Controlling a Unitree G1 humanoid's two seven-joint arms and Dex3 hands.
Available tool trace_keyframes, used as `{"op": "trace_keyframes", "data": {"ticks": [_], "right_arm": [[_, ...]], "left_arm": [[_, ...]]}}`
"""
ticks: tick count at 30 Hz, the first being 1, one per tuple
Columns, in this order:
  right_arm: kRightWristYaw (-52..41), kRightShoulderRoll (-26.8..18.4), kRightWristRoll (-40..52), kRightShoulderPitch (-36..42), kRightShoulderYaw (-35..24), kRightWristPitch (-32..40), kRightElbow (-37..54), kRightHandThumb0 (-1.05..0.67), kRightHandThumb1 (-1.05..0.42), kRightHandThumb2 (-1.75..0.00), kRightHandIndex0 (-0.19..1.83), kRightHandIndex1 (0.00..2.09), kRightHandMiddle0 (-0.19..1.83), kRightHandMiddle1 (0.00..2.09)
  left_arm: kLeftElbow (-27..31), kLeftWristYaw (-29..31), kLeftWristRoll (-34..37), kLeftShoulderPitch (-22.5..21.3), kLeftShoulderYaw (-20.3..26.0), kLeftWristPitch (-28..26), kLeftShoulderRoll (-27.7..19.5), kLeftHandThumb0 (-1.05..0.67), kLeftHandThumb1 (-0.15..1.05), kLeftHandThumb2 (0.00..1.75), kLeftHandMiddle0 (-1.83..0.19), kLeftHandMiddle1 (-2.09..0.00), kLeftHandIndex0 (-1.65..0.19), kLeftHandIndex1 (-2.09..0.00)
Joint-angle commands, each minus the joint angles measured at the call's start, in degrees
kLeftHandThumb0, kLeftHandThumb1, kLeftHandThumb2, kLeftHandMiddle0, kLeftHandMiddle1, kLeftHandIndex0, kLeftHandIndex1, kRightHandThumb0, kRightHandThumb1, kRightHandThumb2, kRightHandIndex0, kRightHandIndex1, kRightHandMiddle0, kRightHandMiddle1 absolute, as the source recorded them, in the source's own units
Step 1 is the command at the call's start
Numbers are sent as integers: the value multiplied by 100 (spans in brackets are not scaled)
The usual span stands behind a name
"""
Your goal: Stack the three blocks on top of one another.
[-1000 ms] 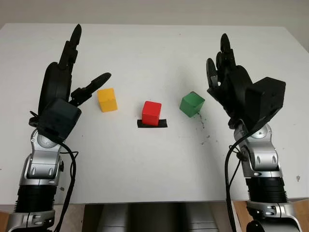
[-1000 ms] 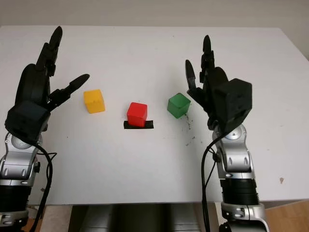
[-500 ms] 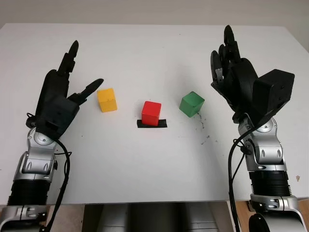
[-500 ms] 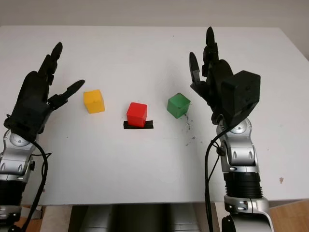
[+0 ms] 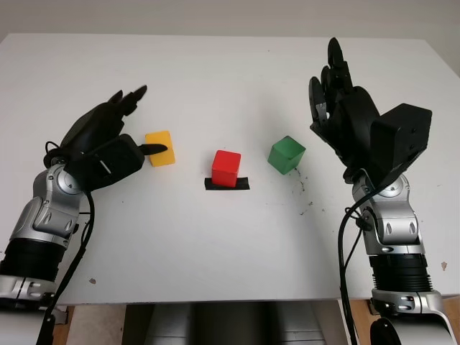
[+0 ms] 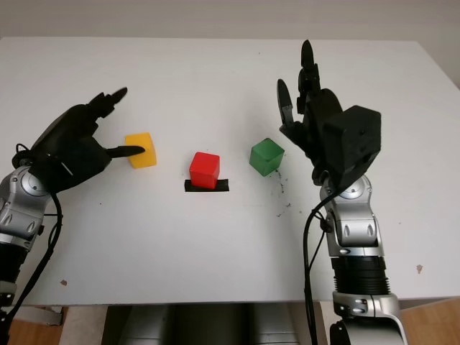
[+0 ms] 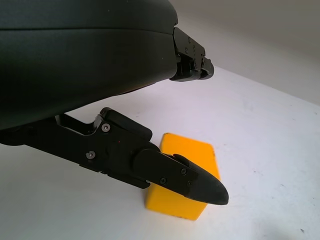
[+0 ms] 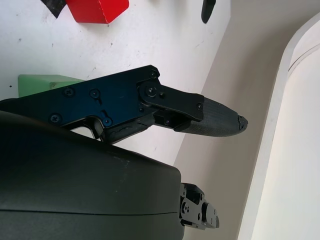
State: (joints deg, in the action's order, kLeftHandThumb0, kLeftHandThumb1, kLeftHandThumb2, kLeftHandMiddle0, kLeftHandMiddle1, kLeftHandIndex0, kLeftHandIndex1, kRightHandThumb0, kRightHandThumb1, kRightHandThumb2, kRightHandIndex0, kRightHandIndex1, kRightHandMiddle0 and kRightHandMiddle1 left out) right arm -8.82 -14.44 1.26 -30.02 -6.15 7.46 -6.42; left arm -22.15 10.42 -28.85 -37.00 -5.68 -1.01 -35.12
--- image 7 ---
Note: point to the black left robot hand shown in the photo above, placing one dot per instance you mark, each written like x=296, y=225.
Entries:
x=75, y=62

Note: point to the yellow wooden block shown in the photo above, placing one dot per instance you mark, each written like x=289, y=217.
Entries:
x=197, y=155

